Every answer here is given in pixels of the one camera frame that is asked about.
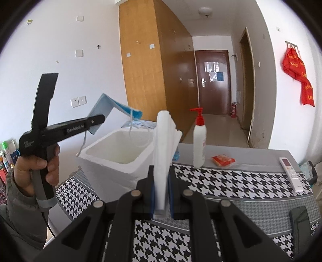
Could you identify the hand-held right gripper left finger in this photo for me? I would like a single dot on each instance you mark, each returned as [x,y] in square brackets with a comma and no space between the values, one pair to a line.
[151,201]

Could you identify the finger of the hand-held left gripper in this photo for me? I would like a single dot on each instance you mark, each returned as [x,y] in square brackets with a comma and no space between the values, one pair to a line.
[96,120]

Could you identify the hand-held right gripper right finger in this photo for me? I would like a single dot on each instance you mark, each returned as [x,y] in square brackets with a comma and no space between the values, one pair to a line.
[171,201]

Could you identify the blue face mask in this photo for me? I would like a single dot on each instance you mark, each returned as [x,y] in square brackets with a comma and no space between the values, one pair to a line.
[103,108]

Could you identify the white foam box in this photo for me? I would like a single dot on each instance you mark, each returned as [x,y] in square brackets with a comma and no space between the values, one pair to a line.
[113,151]

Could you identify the translucent white plastic strip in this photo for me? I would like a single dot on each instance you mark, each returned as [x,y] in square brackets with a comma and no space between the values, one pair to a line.
[161,163]

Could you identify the person's left forearm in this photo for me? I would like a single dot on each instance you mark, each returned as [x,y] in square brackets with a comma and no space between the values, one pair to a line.
[20,214]

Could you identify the person's left hand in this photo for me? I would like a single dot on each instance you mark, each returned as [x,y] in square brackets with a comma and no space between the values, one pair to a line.
[51,171]

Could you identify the group of colourful bottles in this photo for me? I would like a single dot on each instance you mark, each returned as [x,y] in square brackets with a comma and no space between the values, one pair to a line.
[8,161]

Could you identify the clear plastic water bottle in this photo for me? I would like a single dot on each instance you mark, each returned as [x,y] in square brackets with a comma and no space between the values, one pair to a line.
[175,155]

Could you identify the white red pump bottle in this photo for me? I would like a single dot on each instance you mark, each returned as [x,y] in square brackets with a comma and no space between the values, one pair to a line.
[200,143]

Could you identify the wooden wardrobe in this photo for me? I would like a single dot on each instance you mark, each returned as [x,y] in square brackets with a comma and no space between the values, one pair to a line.
[143,75]

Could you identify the red snack packet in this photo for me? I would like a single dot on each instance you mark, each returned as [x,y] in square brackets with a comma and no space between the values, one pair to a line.
[222,161]

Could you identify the red fire extinguisher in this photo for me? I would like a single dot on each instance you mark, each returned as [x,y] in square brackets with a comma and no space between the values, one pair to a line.
[234,110]

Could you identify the dark brown door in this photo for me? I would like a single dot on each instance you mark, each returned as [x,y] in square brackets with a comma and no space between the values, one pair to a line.
[216,98]

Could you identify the white remote control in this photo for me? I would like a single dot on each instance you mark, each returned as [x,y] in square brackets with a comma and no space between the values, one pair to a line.
[291,173]

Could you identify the papers on door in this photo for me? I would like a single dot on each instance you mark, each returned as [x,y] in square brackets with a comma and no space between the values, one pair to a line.
[213,71]

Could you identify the black smartphone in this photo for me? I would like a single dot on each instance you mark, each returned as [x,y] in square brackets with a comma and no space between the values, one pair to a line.
[300,224]

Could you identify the brown side door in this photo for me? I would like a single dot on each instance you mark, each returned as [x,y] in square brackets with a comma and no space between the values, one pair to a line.
[247,88]

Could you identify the black and clear item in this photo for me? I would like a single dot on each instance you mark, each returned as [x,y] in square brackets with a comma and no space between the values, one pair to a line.
[312,173]

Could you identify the round ceiling lamp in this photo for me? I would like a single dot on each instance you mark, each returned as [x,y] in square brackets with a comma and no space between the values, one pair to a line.
[205,11]

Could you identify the red bag yellow print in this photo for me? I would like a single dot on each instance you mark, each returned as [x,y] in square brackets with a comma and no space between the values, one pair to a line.
[308,93]
[293,63]

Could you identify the white wall socket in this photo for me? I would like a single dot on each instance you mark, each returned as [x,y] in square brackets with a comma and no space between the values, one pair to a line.
[82,101]
[74,102]

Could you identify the white wall switch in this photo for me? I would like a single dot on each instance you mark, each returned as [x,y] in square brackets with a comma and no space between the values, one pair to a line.
[80,18]
[79,53]

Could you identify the metal wall hook rack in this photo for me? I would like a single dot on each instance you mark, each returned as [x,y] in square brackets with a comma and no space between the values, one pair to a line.
[291,44]

